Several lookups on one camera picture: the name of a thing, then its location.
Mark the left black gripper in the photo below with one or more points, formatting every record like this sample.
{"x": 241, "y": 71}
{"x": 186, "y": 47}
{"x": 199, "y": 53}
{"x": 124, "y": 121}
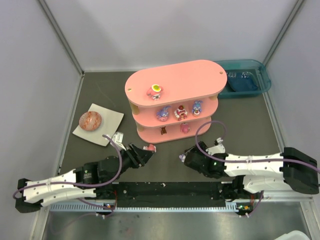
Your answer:
{"x": 135, "y": 155}

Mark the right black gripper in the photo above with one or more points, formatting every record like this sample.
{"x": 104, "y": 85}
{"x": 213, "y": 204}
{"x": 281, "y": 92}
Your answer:
{"x": 191, "y": 157}

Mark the pink bonnet melody toy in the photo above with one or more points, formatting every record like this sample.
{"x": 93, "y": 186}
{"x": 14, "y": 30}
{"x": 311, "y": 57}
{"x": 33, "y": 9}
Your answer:
{"x": 150, "y": 147}

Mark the red strawberry cake toy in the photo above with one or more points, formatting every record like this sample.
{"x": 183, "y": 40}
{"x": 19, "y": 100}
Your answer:
{"x": 181, "y": 113}

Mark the purple long-ear bunny toy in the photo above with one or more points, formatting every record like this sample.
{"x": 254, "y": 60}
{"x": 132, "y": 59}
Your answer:
{"x": 197, "y": 108}

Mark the purple bunny head toy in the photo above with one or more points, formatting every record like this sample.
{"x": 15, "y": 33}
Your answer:
{"x": 163, "y": 114}

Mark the pink doll green bow toy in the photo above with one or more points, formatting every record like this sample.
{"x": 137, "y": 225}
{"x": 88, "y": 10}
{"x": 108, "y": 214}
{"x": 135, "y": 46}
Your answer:
{"x": 154, "y": 92}

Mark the purple bunny striped shirt toy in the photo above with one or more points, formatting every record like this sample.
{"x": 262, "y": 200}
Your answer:
{"x": 182, "y": 157}

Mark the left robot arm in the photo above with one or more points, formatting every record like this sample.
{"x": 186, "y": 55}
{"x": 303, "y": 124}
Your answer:
{"x": 93, "y": 180}

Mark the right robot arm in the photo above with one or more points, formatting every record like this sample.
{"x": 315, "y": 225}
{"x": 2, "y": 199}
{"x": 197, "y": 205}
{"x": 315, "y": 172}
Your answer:
{"x": 287, "y": 170}

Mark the pink figure toy on shelf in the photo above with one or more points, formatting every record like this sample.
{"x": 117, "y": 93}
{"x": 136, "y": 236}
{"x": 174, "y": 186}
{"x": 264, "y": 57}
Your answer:
{"x": 185, "y": 128}

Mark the pink three-tier toy shelf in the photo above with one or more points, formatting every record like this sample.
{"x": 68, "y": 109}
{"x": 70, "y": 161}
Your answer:
{"x": 183, "y": 83}

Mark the small brown bear toy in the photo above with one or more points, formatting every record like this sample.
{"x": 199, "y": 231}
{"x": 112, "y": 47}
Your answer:
{"x": 163, "y": 130}

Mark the white square plate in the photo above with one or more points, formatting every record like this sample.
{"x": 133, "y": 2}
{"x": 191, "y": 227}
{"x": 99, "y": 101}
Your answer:
{"x": 110, "y": 122}

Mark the red patterned bowl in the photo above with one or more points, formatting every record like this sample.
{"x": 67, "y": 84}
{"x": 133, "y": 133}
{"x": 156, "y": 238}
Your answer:
{"x": 90, "y": 121}

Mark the teal plastic bin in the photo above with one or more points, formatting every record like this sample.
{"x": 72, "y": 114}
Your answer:
{"x": 256, "y": 68}

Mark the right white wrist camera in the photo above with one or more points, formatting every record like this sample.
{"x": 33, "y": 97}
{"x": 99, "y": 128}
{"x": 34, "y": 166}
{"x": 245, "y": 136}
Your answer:
{"x": 217, "y": 148}

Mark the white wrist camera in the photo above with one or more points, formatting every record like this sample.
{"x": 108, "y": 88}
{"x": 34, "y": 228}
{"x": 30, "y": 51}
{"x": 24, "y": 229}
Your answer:
{"x": 117, "y": 138}
{"x": 217, "y": 148}

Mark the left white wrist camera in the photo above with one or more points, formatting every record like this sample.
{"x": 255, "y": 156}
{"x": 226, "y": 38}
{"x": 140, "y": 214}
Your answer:
{"x": 117, "y": 138}

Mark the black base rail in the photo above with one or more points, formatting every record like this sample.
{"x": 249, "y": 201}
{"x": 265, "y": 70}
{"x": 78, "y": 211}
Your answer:
{"x": 168, "y": 194}

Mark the white slotted cable duct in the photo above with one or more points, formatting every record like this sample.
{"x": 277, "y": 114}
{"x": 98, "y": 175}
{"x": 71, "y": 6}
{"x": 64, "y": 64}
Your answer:
{"x": 77, "y": 206}

